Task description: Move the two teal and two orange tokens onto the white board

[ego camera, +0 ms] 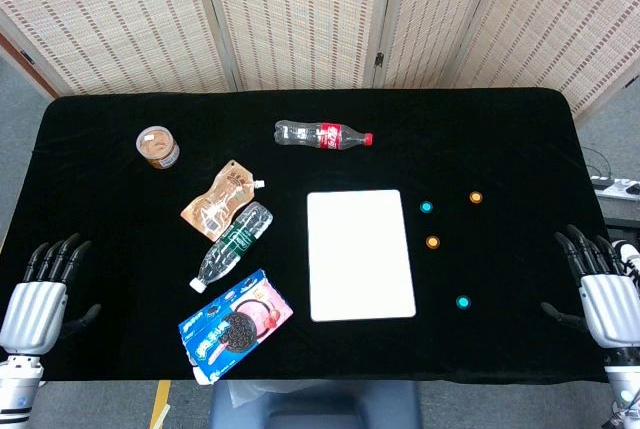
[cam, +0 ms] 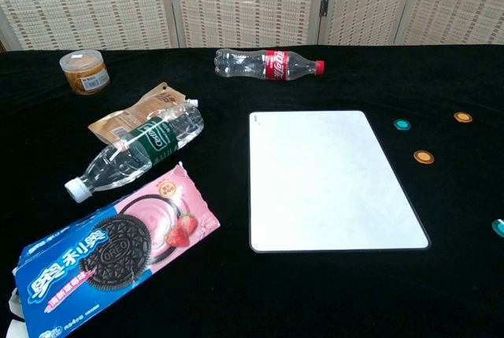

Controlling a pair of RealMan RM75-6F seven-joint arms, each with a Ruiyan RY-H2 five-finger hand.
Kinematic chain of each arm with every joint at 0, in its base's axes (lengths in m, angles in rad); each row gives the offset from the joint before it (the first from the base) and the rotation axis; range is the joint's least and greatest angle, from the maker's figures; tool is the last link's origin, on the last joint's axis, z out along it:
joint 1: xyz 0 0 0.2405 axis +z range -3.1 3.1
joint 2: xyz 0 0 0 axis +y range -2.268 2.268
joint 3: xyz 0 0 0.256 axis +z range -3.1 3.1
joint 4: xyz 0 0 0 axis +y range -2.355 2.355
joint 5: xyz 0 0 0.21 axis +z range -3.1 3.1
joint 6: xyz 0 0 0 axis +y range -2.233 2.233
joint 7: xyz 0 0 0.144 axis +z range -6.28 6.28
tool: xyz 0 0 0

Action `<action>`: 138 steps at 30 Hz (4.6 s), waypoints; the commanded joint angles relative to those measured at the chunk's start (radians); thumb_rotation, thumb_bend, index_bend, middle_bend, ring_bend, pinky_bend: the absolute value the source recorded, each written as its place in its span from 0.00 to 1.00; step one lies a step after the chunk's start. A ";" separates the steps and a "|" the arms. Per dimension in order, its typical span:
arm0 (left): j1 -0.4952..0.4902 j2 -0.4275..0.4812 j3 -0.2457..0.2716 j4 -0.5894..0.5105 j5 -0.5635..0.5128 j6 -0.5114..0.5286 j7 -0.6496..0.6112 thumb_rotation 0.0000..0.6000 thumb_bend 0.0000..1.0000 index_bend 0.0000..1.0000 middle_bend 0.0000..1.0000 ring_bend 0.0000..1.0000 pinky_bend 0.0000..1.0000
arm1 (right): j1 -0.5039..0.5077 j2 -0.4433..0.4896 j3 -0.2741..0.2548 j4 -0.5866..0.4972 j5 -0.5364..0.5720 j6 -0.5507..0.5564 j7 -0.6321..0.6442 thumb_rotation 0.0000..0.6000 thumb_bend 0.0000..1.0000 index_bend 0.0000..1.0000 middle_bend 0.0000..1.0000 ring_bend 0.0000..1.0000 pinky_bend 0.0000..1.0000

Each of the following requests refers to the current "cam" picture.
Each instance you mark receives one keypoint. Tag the teal disc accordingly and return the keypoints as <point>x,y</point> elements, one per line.
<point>402,124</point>
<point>499,228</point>

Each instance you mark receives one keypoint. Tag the orange disc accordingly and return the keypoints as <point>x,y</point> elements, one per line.
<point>423,157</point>
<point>463,117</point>

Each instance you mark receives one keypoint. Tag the white rectangular board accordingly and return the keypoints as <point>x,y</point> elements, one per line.
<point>323,180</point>

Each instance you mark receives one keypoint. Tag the empty red-label cola bottle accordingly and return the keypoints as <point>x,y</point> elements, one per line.
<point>252,64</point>

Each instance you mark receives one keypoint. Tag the clear green-label water bottle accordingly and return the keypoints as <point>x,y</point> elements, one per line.
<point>149,149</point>

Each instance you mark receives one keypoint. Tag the brown spouted drink pouch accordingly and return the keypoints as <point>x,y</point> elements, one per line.
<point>145,111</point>

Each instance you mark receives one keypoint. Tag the woven bamboo folding screen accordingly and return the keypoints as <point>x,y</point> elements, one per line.
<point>244,3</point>

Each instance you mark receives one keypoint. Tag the black velvet tablecloth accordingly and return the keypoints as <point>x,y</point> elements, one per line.
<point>315,294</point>

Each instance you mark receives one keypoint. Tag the metal screen hinge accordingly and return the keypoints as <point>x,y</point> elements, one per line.
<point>325,7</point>

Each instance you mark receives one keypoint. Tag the blue pink Oreo box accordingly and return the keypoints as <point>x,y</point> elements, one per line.
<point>114,251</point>

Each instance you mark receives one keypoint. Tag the clear plastic snack jar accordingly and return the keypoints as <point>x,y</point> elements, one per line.
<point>84,74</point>

